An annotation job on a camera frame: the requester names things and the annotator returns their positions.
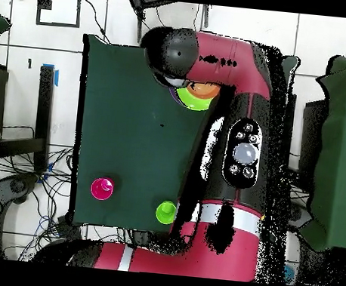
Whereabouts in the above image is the green bowl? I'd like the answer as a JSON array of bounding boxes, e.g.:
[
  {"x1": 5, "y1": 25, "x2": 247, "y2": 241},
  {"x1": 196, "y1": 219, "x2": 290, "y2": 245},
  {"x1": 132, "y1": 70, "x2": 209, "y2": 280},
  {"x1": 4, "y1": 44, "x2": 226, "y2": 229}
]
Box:
[{"x1": 173, "y1": 85, "x2": 215, "y2": 113}]

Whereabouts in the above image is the purple bowl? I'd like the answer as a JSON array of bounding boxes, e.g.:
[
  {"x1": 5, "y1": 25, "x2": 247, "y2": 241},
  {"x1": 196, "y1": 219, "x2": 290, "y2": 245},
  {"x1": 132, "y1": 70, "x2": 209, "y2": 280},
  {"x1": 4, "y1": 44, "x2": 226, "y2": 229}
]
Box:
[{"x1": 167, "y1": 86, "x2": 186, "y2": 107}]

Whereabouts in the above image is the orange bowl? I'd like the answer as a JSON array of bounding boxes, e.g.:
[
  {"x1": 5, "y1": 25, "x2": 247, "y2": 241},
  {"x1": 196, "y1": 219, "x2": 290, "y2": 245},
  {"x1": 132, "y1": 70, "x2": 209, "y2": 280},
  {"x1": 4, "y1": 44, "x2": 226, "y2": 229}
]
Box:
[{"x1": 185, "y1": 80, "x2": 222, "y2": 102}]

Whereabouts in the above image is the dark green table cloth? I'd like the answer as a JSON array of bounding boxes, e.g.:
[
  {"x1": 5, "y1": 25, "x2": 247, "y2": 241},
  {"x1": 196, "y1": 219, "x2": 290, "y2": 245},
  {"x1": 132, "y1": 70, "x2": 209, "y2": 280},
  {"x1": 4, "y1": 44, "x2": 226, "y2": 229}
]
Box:
[{"x1": 65, "y1": 33, "x2": 301, "y2": 248}]

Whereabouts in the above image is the green cup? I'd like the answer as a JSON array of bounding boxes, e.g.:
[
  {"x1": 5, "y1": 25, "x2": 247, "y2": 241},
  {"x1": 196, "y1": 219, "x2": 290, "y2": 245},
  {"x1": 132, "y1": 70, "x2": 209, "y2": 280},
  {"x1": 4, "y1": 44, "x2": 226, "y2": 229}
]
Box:
[{"x1": 154, "y1": 199, "x2": 178, "y2": 226}]

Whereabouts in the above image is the red cup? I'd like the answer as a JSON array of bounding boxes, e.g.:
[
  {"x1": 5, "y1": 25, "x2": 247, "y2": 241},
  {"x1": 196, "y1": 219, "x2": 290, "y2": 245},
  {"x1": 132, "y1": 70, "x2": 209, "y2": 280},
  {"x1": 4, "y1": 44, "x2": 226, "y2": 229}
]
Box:
[{"x1": 89, "y1": 175, "x2": 116, "y2": 202}]

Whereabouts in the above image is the black bench with blue tape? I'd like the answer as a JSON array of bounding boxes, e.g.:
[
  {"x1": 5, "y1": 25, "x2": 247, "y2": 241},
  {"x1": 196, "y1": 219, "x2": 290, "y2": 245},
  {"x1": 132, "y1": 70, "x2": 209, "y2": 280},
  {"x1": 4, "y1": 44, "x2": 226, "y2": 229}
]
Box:
[{"x1": 0, "y1": 58, "x2": 60, "y2": 174}]

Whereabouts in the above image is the black floor box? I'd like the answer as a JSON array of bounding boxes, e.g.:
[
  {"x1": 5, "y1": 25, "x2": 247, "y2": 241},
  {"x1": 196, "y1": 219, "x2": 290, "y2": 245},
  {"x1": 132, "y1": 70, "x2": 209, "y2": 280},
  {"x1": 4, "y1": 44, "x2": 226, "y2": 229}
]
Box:
[{"x1": 54, "y1": 213, "x2": 83, "y2": 242}]

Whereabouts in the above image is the blue bowl on floor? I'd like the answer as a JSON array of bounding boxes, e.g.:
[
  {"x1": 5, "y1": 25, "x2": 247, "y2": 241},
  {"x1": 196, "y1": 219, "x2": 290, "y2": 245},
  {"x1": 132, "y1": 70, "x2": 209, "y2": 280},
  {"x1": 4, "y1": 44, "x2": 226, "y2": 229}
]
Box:
[{"x1": 282, "y1": 263, "x2": 296, "y2": 285}]

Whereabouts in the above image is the black camera stand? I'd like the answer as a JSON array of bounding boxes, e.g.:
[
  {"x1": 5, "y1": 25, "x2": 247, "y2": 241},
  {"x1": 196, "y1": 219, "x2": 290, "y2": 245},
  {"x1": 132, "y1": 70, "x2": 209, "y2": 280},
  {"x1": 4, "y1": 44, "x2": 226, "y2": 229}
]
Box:
[{"x1": 125, "y1": 0, "x2": 211, "y2": 51}]

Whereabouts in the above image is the black floor cable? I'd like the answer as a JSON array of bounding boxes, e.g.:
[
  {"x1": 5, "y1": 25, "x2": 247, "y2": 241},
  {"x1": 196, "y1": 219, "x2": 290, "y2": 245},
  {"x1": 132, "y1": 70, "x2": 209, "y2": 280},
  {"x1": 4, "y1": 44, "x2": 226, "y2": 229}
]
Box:
[{"x1": 78, "y1": 0, "x2": 116, "y2": 45}]

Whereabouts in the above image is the grey square floor frame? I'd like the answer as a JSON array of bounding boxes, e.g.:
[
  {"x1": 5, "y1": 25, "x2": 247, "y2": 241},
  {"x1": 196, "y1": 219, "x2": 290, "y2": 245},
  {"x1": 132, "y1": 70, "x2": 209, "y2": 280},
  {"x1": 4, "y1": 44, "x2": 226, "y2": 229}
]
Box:
[{"x1": 34, "y1": 0, "x2": 84, "y2": 29}]

